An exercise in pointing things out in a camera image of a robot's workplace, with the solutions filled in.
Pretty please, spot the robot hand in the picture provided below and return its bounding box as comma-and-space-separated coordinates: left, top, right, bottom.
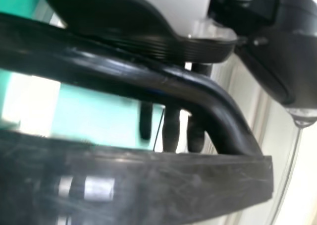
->
41, 0, 317, 153

